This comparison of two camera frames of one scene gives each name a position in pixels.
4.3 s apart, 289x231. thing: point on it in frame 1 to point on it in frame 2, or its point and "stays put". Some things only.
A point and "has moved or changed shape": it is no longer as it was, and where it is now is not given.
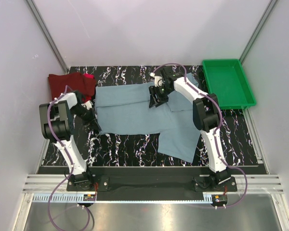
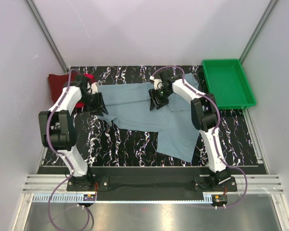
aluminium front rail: [36, 183] stays put
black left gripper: [92, 121] to [99, 106]
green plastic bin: [227, 78] stays put
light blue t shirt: [124, 109] has moved or changed shape
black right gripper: [153, 91] stays put
